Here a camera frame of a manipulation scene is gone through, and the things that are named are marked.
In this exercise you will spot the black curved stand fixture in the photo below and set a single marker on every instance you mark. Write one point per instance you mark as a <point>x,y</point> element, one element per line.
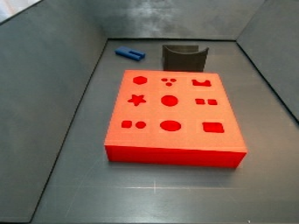
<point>184,58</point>

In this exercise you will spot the blue slotted square-circle block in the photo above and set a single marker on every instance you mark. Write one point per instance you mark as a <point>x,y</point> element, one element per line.
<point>130,53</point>

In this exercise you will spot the red shape-sorting fixture block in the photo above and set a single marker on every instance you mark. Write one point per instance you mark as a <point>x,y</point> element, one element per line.
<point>172,119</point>

